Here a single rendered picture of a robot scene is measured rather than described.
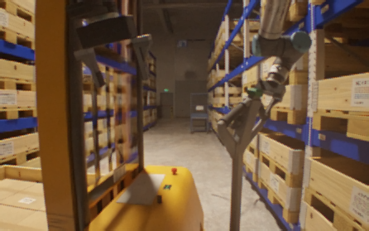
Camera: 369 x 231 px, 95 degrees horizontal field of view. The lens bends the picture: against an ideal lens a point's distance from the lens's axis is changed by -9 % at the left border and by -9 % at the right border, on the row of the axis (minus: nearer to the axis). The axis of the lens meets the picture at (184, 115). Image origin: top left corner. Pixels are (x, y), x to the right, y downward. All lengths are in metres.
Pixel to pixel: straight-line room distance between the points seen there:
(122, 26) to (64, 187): 0.64
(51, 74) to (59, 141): 0.25
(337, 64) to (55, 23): 1.98
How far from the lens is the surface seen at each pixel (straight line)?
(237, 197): 0.94
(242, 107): 0.73
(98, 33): 0.49
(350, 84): 1.33
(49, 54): 0.84
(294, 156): 1.84
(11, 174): 2.32
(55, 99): 0.81
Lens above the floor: 1.37
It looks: 4 degrees down
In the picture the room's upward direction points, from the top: straight up
